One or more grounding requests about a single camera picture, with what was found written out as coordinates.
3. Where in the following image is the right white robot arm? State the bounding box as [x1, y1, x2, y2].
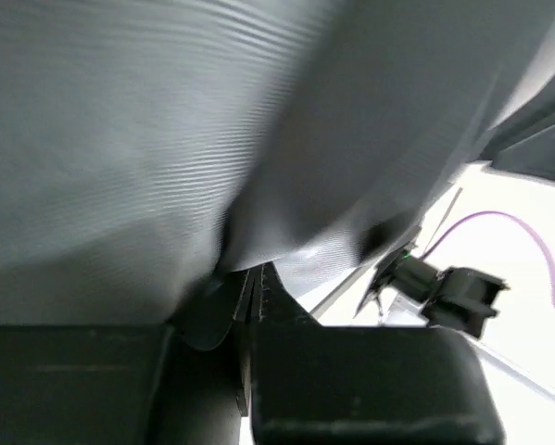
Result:
[356, 248, 508, 338]

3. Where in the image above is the grey pleated skirt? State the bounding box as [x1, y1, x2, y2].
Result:
[0, 1, 555, 324]

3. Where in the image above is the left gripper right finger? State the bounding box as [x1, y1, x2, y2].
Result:
[251, 263, 506, 445]

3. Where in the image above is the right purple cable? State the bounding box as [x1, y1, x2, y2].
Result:
[420, 210, 555, 310]

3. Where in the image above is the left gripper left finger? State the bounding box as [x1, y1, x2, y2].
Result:
[0, 273, 250, 444]

